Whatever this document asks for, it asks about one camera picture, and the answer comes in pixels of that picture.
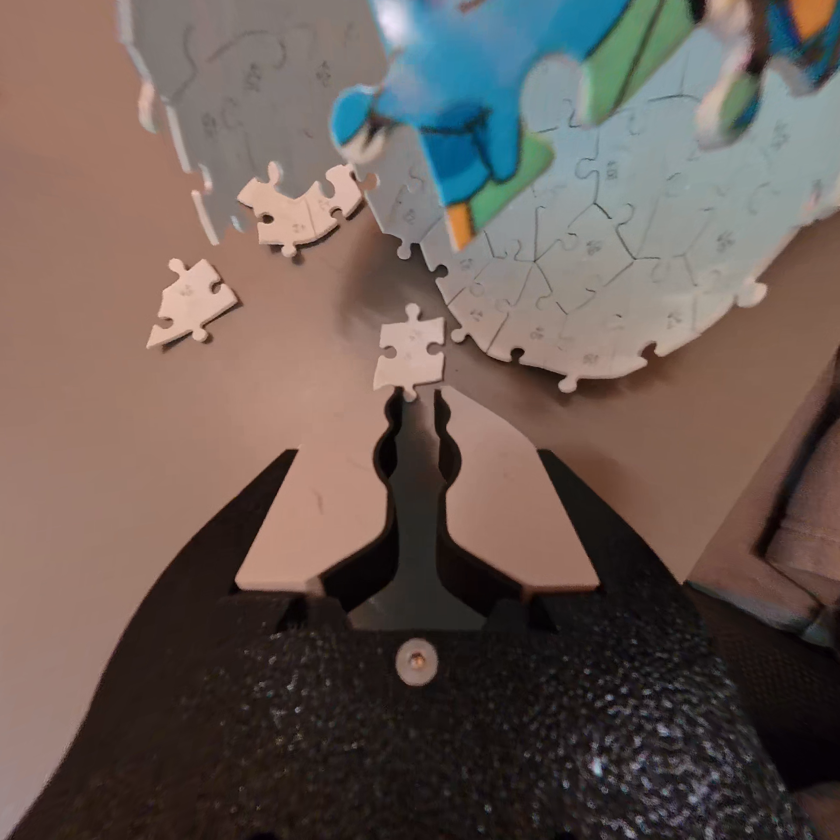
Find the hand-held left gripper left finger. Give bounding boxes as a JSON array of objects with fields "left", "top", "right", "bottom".
[{"left": 234, "top": 386, "right": 403, "bottom": 609}]

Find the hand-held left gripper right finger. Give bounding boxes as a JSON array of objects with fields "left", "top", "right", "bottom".
[{"left": 433, "top": 387, "right": 601, "bottom": 616}]

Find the printed puzzle ball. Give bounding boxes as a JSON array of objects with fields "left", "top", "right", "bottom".
[{"left": 118, "top": 0, "right": 840, "bottom": 395}]

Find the pointed white puzzle piece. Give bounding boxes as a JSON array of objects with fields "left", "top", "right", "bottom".
[{"left": 146, "top": 257, "right": 240, "bottom": 350}]

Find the joined white puzzle piece pair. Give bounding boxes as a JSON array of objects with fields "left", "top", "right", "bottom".
[{"left": 236, "top": 161, "right": 366, "bottom": 258}]

